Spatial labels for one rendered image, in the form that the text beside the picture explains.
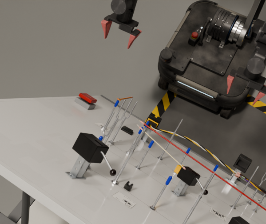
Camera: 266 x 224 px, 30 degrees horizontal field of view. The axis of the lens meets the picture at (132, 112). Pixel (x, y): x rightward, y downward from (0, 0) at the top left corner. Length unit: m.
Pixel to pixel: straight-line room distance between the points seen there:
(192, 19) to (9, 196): 1.46
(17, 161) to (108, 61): 2.14
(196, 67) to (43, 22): 1.08
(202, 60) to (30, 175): 1.99
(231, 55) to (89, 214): 2.07
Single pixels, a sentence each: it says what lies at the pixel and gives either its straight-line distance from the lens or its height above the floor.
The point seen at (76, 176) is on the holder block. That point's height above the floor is 1.57.
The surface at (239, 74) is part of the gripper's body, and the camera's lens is 1.73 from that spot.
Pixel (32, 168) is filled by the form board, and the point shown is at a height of 1.63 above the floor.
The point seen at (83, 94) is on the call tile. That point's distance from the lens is 1.64.
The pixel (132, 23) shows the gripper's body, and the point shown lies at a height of 1.13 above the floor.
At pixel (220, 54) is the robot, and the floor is 0.26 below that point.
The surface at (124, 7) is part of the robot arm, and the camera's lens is 1.70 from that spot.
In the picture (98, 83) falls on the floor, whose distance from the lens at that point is 2.99.
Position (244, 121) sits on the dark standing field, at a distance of 2.97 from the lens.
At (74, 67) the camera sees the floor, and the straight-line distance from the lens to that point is 3.06.
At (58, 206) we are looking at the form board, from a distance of 0.90.
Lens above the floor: 2.54
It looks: 61 degrees down
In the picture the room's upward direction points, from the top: 5 degrees clockwise
